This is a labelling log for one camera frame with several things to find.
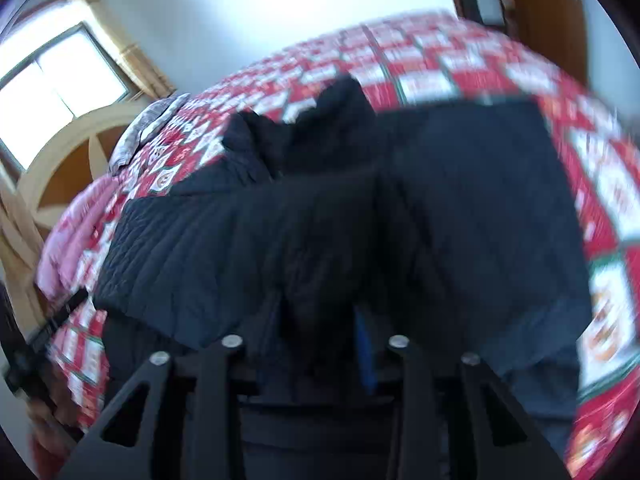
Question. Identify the beige curtain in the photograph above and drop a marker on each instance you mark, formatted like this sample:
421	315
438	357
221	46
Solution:
135	55

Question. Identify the red patchwork printed blanket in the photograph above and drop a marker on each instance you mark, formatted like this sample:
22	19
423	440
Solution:
425	50

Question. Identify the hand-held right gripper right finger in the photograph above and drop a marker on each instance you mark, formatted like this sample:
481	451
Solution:
364	355

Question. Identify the window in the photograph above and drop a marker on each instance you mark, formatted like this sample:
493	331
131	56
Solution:
60	90

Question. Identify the brown wooden door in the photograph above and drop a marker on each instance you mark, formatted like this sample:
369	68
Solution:
545	15

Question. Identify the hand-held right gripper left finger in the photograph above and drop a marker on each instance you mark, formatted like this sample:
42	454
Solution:
217	390

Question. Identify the dark navy puffer jacket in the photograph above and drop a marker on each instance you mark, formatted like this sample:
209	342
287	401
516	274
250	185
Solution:
450	185

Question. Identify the grey patterned pillow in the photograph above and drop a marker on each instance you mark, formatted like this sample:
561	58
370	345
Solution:
142	130

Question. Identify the pink quilt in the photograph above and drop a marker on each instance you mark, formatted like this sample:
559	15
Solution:
67	245

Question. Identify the cream wooden headboard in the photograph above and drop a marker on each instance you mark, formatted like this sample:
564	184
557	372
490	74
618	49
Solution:
55	155

